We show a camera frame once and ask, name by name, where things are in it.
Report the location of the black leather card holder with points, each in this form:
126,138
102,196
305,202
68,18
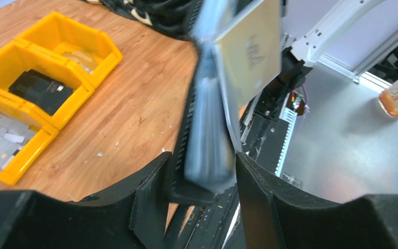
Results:
178,189

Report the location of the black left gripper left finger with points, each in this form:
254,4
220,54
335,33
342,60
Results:
128,214

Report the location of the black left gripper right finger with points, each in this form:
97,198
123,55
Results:
276,214

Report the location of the yellow bin with cards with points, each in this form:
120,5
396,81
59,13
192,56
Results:
45,134

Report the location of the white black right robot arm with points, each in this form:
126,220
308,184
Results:
298,59

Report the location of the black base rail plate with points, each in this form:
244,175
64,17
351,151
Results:
220,224

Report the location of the yellow bin right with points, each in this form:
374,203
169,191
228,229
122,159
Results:
62,35

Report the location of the black plush flower blanket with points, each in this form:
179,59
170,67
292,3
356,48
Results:
164,16

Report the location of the black card holders in bin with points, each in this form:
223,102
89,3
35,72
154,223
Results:
47,93

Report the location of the yellow bin with holders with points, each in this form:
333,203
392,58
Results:
16,58

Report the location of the beige card in right bin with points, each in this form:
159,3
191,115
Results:
83,58

